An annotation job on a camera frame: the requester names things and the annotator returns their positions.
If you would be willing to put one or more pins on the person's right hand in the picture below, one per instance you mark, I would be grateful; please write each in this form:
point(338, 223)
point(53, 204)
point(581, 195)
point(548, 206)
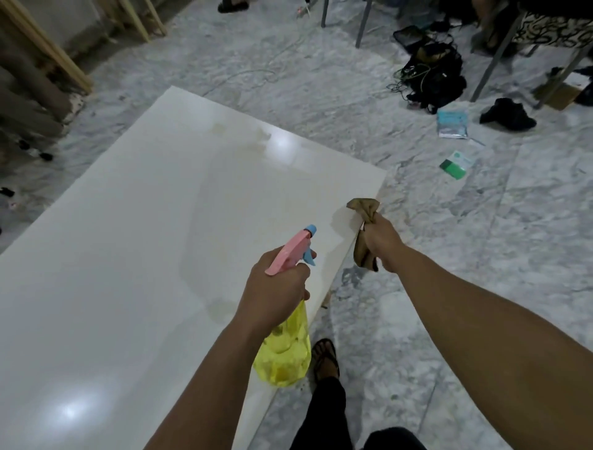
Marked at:
point(382, 241)

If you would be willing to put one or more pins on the person's left hand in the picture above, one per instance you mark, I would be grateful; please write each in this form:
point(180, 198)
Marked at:
point(271, 296)

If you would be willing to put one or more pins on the person's right fingers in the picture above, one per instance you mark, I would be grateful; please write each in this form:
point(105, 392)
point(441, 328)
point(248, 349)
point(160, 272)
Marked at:
point(372, 221)

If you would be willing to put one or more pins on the person's left thumb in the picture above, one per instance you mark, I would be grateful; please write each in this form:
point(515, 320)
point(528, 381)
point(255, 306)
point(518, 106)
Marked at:
point(304, 291)

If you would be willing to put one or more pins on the brown cleaning cloth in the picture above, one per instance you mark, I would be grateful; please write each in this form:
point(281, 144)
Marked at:
point(366, 206)

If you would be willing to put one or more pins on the yellow spray bottle pink trigger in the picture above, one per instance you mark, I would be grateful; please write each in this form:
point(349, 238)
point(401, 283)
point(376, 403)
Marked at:
point(285, 357)

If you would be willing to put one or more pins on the person's right forearm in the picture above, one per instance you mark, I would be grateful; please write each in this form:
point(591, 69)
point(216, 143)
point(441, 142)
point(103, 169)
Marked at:
point(486, 347)

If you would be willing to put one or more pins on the person's left forearm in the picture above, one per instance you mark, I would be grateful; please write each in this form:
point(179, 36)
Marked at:
point(213, 389)

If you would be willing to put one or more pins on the black sandal on foot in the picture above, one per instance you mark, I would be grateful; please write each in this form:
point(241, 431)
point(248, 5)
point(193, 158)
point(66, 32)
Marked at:
point(325, 359)

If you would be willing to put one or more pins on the green and white packet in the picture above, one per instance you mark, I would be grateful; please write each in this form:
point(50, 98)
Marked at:
point(455, 166)

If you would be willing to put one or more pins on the light blue plastic packet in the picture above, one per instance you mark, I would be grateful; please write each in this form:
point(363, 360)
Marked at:
point(451, 124)

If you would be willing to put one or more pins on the person's left leg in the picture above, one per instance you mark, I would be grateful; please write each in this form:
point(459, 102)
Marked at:
point(324, 417)

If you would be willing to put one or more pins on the person's leg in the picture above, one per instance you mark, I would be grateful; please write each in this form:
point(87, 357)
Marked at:
point(394, 439)
point(324, 417)

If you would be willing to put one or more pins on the black crumpled cloth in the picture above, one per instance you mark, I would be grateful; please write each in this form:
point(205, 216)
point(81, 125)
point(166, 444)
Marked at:
point(507, 115)

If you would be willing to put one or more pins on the person's right leg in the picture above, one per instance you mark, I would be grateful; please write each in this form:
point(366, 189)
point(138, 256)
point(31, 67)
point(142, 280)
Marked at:
point(394, 439)

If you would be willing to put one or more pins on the grey metal table leg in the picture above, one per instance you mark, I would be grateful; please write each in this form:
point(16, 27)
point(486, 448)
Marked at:
point(363, 23)
point(325, 13)
point(563, 76)
point(498, 55)

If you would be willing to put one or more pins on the brown cardboard box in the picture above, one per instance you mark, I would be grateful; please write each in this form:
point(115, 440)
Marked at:
point(560, 92)

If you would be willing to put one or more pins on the black slipper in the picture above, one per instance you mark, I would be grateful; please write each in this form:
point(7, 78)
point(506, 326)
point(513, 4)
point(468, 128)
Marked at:
point(233, 5)

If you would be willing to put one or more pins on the black and white patterned cloth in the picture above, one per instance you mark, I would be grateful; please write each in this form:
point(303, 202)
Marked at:
point(556, 30)

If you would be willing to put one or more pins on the leaning wooden slats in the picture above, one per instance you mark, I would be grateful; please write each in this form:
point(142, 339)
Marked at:
point(139, 18)

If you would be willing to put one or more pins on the brown cardboard tubes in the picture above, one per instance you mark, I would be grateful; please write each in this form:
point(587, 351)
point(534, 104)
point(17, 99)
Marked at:
point(28, 92)

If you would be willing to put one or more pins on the long wooden beam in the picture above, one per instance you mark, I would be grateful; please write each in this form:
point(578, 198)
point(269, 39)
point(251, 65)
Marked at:
point(46, 46)

